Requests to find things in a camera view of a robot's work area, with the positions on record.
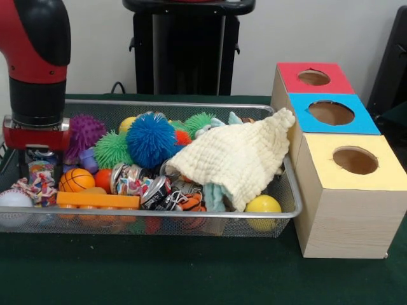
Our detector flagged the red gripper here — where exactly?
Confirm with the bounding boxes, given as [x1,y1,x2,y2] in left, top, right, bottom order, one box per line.
[2,115,72,182]

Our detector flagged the mint knitted cloth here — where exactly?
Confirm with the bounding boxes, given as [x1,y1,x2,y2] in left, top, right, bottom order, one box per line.
[202,111,243,213]

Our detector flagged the cream knitted cloth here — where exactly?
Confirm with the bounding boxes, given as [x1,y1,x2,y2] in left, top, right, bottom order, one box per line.
[165,107,296,213]

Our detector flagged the silver mesh bin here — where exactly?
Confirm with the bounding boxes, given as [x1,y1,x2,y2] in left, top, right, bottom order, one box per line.
[0,98,303,238]

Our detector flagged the wooden box with three holes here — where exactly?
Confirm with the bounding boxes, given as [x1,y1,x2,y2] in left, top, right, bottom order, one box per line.
[270,62,407,259]

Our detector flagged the small orange basketball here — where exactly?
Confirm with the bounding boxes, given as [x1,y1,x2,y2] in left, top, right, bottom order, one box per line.
[58,167,96,193]

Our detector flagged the white baseball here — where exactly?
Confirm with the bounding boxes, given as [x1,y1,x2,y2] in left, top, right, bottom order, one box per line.
[0,189,34,227]

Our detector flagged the purple spiky ball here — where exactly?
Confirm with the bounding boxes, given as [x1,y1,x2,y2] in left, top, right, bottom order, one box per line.
[64,114,107,165]

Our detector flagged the orange toy building brick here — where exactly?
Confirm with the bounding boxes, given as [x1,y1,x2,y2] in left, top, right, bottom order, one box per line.
[56,187,141,211]

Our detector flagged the small green spiky ball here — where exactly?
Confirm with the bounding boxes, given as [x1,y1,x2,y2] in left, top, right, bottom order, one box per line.
[93,129,134,170]

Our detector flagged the large blue spiky ball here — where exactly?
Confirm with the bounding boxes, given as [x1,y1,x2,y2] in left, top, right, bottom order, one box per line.
[125,112,177,169]

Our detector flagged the crushed black can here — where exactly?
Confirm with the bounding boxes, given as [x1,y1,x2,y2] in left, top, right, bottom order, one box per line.
[139,175,179,211]

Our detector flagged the dark green table cloth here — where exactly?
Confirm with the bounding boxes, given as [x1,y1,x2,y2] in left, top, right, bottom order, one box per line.
[0,93,407,305]

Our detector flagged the yellow smooth ball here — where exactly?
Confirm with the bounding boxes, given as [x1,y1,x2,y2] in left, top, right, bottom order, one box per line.
[244,194,283,232]

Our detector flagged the green covered side table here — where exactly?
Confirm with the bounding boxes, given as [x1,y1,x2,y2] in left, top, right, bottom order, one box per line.
[376,102,407,130]

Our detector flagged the black stand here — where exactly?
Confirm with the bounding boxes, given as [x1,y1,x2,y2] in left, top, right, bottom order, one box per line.
[365,5,407,111]

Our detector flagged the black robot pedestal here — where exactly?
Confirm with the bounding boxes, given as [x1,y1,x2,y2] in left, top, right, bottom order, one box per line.
[122,0,257,96]

